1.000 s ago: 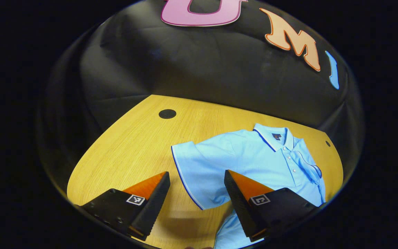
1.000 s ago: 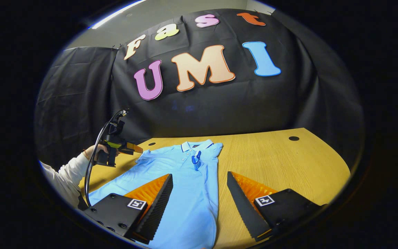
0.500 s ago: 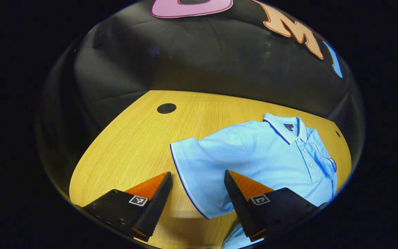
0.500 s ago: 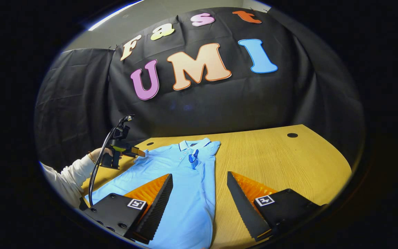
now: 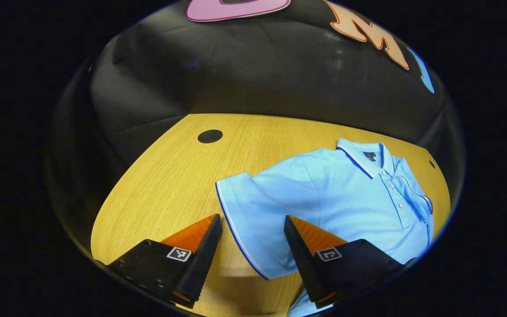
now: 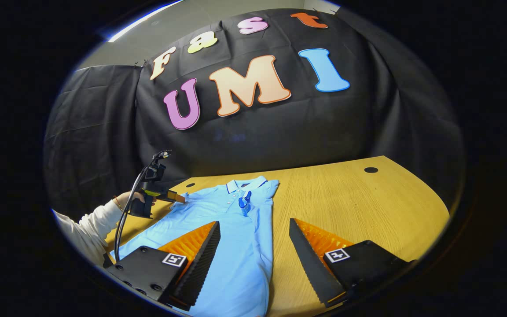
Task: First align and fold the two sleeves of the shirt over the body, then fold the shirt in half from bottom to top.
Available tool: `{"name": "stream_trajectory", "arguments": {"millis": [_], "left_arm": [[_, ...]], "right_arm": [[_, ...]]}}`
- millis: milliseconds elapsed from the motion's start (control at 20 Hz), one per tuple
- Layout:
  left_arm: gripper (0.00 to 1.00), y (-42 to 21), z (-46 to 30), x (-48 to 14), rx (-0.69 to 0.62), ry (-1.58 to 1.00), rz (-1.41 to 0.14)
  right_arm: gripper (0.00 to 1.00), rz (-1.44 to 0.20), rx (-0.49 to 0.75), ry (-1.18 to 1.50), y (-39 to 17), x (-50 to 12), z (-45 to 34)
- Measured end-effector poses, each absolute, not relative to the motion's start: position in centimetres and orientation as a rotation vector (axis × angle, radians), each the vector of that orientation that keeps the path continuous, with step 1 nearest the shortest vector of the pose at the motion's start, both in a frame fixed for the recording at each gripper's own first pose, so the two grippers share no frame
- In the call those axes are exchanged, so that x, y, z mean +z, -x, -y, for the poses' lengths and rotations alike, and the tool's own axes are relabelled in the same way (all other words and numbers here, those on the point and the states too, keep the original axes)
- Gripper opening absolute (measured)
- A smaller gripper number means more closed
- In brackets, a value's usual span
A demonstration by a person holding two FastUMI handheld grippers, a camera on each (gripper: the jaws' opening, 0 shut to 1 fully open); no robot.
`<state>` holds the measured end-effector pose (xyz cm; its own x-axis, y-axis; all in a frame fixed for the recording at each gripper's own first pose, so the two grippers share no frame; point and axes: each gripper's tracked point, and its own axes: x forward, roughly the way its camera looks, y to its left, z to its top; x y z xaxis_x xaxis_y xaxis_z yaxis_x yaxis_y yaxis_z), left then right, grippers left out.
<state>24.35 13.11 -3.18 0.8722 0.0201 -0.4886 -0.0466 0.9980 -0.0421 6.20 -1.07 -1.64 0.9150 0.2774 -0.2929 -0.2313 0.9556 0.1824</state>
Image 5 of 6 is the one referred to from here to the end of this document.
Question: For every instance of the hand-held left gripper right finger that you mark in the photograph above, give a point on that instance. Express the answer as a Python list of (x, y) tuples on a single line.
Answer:
[(304, 264)]

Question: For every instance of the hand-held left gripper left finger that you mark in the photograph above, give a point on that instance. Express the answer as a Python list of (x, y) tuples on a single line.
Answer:
[(200, 264)]

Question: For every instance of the light blue T-shirt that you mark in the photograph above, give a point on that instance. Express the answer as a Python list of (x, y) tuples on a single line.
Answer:
[(332, 198)]

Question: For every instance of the black backdrop cloth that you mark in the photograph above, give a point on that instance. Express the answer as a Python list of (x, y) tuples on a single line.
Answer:
[(236, 79)]

